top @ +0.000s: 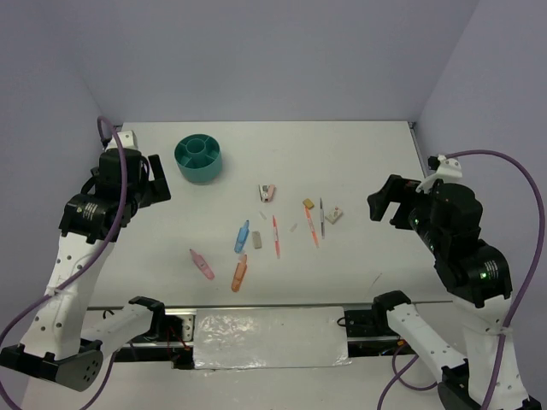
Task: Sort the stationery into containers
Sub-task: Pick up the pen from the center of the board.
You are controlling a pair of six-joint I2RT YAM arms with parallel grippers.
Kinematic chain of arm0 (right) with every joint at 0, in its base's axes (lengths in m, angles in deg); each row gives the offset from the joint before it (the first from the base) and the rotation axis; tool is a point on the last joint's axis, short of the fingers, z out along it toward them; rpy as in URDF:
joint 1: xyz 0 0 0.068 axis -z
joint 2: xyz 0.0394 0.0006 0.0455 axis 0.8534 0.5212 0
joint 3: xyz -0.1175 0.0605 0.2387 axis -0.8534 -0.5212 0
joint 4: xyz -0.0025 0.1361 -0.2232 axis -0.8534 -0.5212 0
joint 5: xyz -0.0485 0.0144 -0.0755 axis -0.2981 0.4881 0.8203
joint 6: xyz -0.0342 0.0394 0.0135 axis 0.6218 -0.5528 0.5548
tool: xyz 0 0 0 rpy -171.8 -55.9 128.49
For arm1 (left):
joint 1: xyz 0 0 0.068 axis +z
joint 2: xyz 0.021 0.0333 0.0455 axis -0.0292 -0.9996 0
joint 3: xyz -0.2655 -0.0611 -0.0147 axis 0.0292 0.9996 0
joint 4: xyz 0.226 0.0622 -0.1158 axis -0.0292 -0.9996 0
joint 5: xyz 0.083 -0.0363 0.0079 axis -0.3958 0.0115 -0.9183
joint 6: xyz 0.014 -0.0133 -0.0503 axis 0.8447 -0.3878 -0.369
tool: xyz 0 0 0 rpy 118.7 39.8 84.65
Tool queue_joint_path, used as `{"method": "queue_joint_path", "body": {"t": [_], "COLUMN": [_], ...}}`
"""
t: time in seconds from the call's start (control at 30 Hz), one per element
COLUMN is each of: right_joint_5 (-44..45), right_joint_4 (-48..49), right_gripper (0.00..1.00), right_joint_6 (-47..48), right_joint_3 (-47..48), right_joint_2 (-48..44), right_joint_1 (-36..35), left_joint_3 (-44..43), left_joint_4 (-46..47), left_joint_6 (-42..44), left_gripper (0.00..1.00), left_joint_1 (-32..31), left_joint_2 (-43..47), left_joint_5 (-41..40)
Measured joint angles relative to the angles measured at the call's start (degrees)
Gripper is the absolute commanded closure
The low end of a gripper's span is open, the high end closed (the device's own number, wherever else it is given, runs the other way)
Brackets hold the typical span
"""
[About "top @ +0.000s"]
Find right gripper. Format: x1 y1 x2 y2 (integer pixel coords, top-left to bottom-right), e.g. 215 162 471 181
366 170 444 249

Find orange slim highlighter pen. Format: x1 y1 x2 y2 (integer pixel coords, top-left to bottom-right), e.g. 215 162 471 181
304 205 320 249

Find red slim highlighter pen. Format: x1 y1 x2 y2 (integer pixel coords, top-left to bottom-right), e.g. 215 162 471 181
272 215 280 260

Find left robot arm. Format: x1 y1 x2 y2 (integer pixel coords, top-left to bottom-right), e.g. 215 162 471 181
1 149 170 391

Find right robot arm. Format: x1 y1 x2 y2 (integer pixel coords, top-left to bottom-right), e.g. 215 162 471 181
342 174 541 409

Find teal round organizer container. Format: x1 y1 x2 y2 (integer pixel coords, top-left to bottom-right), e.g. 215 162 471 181
174 134 223 184

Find yellow eraser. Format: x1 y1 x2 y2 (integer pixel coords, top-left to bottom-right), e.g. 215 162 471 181
303 198 315 209

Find pink stubby highlighter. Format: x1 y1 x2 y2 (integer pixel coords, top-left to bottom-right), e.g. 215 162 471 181
190 249 215 280

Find blue stubby highlighter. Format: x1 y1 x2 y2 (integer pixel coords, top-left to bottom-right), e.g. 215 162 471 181
234 220 250 254

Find pink grey mini stapler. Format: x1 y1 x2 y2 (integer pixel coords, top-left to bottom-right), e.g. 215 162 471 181
258 184 276 203

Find grey eraser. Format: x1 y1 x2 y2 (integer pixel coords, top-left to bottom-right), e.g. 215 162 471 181
252 231 262 249

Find orange stubby highlighter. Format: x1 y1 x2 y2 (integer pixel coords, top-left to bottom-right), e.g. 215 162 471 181
231 254 248 292

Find silver foil sheet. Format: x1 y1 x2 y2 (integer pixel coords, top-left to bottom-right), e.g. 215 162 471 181
193 307 351 370

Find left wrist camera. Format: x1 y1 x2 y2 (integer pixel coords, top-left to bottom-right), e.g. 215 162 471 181
107 130 138 150

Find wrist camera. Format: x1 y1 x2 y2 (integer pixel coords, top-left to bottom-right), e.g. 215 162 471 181
107 130 138 150
415 155 462 194

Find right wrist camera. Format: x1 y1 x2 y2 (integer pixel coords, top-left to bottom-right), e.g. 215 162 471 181
415 155 462 194

